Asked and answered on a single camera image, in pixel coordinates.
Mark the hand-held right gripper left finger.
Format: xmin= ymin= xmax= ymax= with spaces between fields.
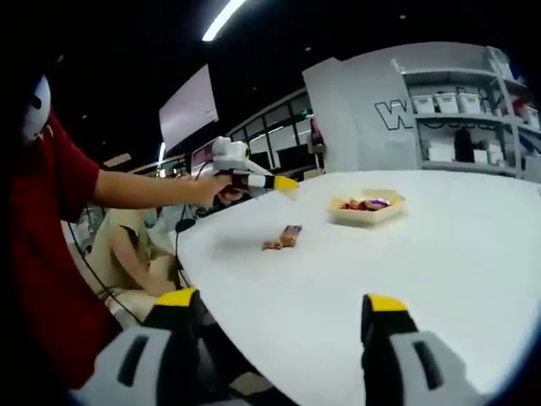
xmin=79 ymin=286 xmax=202 ymax=406

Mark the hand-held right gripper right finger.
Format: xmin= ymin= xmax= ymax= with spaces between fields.
xmin=361 ymin=293 xmax=484 ymax=406

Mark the orange food snack packet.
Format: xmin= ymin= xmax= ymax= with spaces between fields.
xmin=281 ymin=225 xmax=303 ymax=247

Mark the beige food container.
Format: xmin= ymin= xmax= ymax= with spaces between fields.
xmin=327 ymin=189 xmax=408 ymax=228

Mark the person's left hand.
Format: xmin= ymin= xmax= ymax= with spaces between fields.
xmin=197 ymin=173 xmax=238 ymax=208

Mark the computer monitor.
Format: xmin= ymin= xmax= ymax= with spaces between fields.
xmin=189 ymin=142 xmax=217 ymax=171

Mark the white hanging screen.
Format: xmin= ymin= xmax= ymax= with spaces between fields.
xmin=158 ymin=63 xmax=221 ymax=156

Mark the red hanging garment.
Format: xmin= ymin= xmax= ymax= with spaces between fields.
xmin=309 ymin=119 xmax=327 ymax=150

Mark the ceiling light strip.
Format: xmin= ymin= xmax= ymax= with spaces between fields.
xmin=201 ymin=0 xmax=249 ymax=43

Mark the person's red shirt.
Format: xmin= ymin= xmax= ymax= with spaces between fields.
xmin=8 ymin=112 xmax=123 ymax=390

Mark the white box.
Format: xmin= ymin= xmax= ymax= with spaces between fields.
xmin=427 ymin=143 xmax=456 ymax=162

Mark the group of white storage bins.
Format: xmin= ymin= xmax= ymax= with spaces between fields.
xmin=412 ymin=86 xmax=541 ymax=130

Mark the black bag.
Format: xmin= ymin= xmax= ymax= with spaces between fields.
xmin=455 ymin=126 xmax=475 ymax=162

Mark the white worn device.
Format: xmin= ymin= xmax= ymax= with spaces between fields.
xmin=19 ymin=74 xmax=52 ymax=144

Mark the grey metal shelving unit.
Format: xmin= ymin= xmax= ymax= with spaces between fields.
xmin=391 ymin=46 xmax=541 ymax=183

